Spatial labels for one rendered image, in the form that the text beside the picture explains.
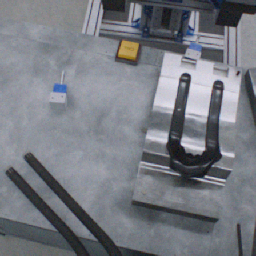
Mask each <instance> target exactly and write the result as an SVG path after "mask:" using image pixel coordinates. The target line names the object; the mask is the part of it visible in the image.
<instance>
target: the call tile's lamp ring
mask: <svg viewBox="0 0 256 256"><path fill-rule="evenodd" d="M121 43H122V40H120V43H119V46H118V50H117V54H116V57H115V58H117V59H122V60H126V61H130V62H135V63H137V61H138V57H139V52H140V49H141V45H140V44H139V49H138V53H137V57H136V60H135V61H134V60H130V59H126V58H121V57H118V53H119V50H120V46H121Z"/></svg>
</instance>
